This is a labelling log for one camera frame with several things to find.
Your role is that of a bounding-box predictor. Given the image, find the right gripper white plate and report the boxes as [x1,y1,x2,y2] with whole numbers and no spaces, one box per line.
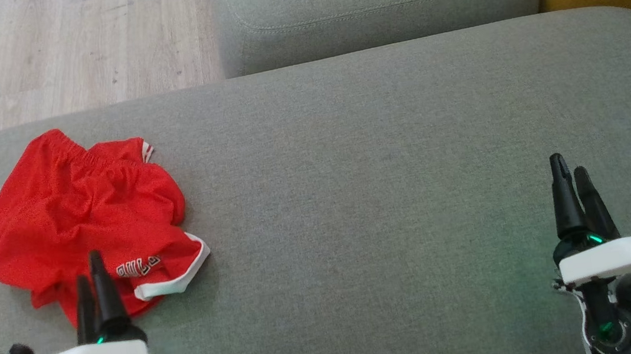
[538,145,631,354]

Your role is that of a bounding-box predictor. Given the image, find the red shorts with white trim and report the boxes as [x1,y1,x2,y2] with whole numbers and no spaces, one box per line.
[0,113,217,336]

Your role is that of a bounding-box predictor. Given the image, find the grey fabric sofa seat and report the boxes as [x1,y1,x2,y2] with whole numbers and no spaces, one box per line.
[0,2,631,354]

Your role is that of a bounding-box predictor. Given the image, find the grey fabric sofa cushion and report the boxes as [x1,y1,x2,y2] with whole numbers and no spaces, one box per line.
[210,0,545,80]

